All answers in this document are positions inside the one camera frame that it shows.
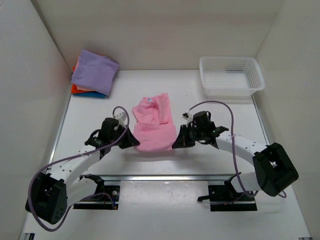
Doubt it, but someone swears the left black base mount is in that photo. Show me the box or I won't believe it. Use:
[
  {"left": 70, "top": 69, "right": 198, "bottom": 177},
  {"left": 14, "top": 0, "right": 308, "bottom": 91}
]
[{"left": 73, "top": 174, "right": 121, "bottom": 210}]

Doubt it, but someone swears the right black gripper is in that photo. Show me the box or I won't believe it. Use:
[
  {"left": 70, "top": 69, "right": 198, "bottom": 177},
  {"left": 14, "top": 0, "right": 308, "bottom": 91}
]
[{"left": 172, "top": 125, "right": 205, "bottom": 150}]

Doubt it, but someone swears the white plastic basket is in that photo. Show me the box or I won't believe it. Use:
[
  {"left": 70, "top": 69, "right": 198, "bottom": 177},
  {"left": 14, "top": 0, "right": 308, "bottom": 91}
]
[{"left": 199, "top": 56, "right": 265, "bottom": 98}]

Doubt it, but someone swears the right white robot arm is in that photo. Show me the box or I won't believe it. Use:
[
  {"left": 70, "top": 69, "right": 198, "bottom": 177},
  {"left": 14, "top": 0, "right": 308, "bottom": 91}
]
[{"left": 172, "top": 111, "right": 299, "bottom": 200}]

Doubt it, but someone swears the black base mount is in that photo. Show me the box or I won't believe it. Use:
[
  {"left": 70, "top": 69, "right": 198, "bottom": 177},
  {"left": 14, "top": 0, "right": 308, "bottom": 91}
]
[
  {"left": 197, "top": 181, "right": 258, "bottom": 212},
  {"left": 73, "top": 174, "right": 121, "bottom": 210}
]

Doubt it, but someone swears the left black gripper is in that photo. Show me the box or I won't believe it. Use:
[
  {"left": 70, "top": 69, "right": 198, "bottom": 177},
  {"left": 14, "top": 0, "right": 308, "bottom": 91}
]
[{"left": 111, "top": 123, "right": 140, "bottom": 149}]

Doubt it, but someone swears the purple folded t shirt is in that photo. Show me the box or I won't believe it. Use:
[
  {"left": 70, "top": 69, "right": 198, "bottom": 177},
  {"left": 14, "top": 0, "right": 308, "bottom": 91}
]
[{"left": 71, "top": 49, "right": 120, "bottom": 96}]

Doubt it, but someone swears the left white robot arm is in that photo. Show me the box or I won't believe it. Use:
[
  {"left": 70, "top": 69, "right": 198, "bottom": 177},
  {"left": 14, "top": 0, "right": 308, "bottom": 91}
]
[{"left": 25, "top": 115, "right": 140, "bottom": 225}]

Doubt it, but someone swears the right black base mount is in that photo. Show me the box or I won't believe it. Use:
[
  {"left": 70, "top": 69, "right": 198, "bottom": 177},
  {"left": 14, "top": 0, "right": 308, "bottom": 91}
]
[{"left": 197, "top": 181, "right": 258, "bottom": 212}]

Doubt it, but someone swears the orange folded t shirt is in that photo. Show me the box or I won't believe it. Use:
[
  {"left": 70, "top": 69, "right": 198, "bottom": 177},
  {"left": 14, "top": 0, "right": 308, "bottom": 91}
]
[{"left": 71, "top": 66, "right": 103, "bottom": 95}]

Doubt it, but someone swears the blue folded t shirt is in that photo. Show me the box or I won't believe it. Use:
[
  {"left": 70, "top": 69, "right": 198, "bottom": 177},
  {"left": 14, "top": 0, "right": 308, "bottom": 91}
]
[{"left": 73, "top": 91, "right": 106, "bottom": 99}]

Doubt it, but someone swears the pink t shirt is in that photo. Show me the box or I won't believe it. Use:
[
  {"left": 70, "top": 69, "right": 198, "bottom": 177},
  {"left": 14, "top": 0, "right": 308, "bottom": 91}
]
[{"left": 132, "top": 93, "right": 177, "bottom": 153}]

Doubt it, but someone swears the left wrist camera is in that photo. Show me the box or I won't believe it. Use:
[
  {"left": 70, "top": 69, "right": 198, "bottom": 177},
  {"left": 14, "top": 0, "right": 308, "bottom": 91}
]
[{"left": 113, "top": 111, "right": 127, "bottom": 126}]

